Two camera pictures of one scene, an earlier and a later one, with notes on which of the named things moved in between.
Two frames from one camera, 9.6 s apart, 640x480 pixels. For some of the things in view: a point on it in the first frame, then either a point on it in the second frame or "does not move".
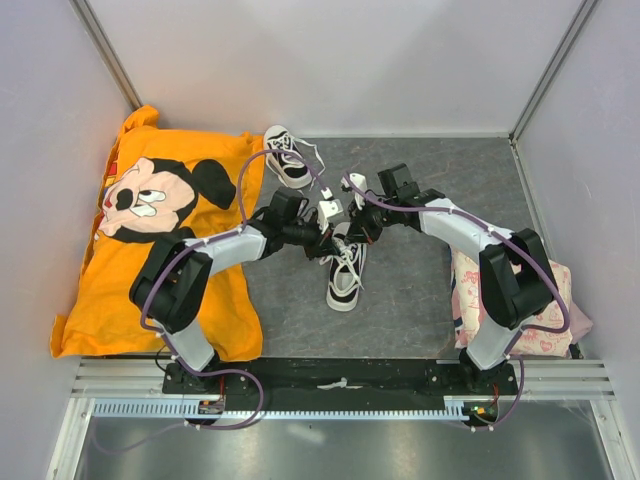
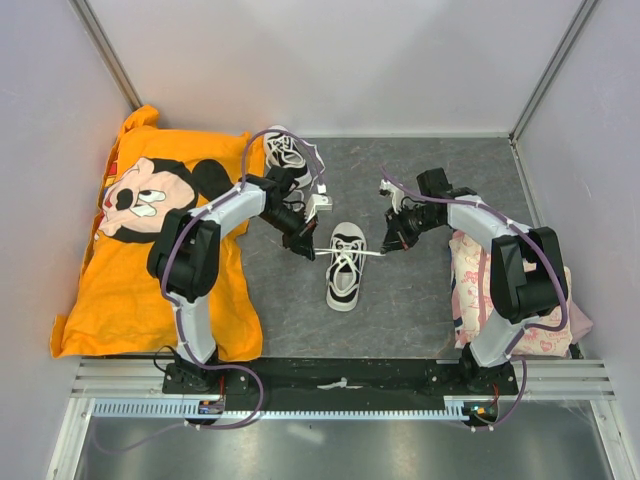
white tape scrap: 338,385 does not move
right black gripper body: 371,220 to 409,224
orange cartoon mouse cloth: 165,184 does not move
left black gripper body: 313,240 to 291,225
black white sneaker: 346,271 does not move
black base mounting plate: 341,380 does not move
